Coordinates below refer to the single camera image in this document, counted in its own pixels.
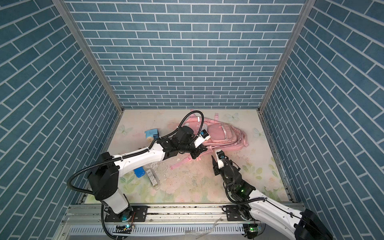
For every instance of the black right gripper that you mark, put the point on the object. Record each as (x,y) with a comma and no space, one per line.
(215,166)

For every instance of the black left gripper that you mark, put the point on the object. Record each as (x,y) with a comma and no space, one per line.
(201,149)

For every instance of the pink school backpack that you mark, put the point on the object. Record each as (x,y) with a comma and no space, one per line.
(224,136)

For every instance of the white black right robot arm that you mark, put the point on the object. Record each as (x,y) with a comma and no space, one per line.
(292,223)

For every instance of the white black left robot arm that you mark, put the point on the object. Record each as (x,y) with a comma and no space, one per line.
(104,178)

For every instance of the blue pencil sharpener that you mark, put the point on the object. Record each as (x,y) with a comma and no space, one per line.
(152,134)

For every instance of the blue pencil case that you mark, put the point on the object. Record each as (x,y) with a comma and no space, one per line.
(139,172)

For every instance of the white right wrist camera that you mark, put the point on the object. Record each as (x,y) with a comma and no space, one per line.
(220,158)

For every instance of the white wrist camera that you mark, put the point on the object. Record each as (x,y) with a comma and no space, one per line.
(202,136)
(220,158)

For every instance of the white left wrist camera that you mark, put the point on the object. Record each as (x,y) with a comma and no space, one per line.
(202,136)

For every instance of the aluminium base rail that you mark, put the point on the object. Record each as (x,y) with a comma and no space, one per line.
(158,220)

